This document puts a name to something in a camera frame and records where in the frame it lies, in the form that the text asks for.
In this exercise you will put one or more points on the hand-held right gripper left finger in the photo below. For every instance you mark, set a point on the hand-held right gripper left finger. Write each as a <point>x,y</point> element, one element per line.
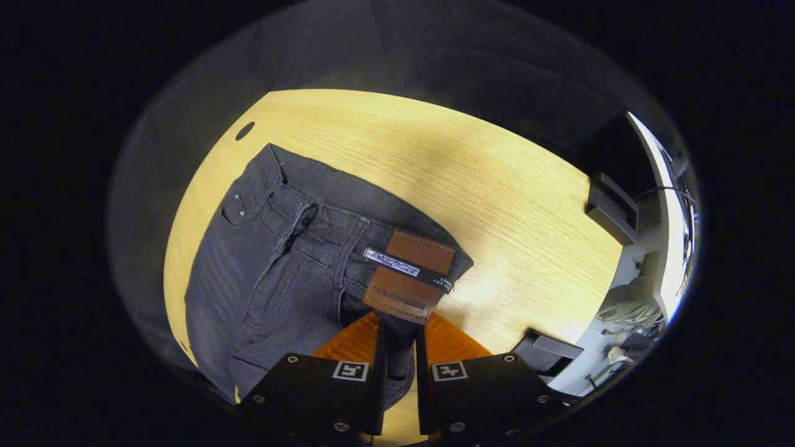
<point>377,403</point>

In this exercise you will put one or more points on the dark grey jeans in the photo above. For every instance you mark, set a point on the dark grey jeans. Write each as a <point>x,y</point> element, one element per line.
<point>279,267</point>

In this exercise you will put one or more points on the grey cloth bundle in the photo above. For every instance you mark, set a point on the grey cloth bundle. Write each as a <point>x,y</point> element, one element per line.
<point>627,304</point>

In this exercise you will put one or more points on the white panel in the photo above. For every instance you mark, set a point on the white panel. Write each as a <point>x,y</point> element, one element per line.
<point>667,248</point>

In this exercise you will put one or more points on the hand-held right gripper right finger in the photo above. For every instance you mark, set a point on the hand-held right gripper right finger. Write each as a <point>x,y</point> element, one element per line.
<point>423,403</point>

